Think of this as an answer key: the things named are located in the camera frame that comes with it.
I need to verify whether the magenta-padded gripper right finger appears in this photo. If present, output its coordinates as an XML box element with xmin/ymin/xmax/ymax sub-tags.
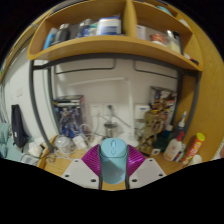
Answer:
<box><xmin>125</xmin><ymin>143</ymin><xmax>167</xmax><ymax>190</ymax></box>

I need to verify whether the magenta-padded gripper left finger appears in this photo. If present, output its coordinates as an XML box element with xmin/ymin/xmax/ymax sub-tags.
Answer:
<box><xmin>61</xmin><ymin>143</ymin><xmax>103</xmax><ymax>190</ymax></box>

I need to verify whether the light blue computer mouse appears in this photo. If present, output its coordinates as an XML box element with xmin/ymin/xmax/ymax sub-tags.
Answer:
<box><xmin>98</xmin><ymin>137</ymin><xmax>130</xmax><ymax>185</ymax></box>

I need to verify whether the white charger block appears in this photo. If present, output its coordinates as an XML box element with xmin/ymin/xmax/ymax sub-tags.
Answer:
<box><xmin>72</xmin><ymin>134</ymin><xmax>88</xmax><ymax>150</ymax></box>

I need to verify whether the clear plastic bag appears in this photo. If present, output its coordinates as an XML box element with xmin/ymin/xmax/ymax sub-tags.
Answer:
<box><xmin>53</xmin><ymin>134</ymin><xmax>73</xmax><ymax>154</ymax></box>

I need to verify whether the white lotion bottle red pump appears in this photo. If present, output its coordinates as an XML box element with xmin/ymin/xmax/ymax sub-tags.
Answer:
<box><xmin>163</xmin><ymin>130</ymin><xmax>185</xmax><ymax>162</ymax></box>

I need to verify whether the brown tree figure toy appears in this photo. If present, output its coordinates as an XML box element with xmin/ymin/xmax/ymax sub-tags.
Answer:
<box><xmin>138</xmin><ymin>111</ymin><xmax>161</xmax><ymax>154</ymax></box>

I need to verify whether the metal cup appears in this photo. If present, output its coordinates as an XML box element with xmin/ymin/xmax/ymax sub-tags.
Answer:
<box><xmin>103</xmin><ymin>121</ymin><xmax>118</xmax><ymax>138</ymax></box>

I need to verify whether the white crumpled cloth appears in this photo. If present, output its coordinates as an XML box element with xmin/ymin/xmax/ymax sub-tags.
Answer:
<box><xmin>28</xmin><ymin>141</ymin><xmax>46</xmax><ymax>158</ymax></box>

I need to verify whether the red yellow chips canister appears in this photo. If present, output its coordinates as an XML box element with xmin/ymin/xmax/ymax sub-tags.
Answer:
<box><xmin>181</xmin><ymin>132</ymin><xmax>206</xmax><ymax>167</ymax></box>

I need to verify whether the robot model kit box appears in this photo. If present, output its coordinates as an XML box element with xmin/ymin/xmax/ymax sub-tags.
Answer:
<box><xmin>53</xmin><ymin>94</ymin><xmax>86</xmax><ymax>139</ymax></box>

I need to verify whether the blue spray bottle white nozzle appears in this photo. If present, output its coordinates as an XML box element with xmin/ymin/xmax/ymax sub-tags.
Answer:
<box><xmin>176</xmin><ymin>110</ymin><xmax>188</xmax><ymax>138</ymax></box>

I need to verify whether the white desk lamp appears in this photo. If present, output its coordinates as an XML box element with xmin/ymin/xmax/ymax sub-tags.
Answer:
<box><xmin>68</xmin><ymin>77</ymin><xmax>139</xmax><ymax>148</ymax></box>

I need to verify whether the colourful printed poster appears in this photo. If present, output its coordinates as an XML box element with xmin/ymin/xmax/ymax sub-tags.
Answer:
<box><xmin>148</xmin><ymin>85</ymin><xmax>178</xmax><ymax>128</ymax></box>

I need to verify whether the black bag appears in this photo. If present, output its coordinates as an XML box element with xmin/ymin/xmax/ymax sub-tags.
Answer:
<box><xmin>10</xmin><ymin>104</ymin><xmax>29</xmax><ymax>149</ymax></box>

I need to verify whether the teal cloth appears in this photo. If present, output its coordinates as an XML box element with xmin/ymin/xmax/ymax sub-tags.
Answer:
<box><xmin>0</xmin><ymin>123</ymin><xmax>24</xmax><ymax>163</ymax></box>

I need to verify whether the wooden shelf unit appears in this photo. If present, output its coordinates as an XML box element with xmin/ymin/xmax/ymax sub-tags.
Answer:
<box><xmin>27</xmin><ymin>0</ymin><xmax>204</xmax><ymax>73</ymax></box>

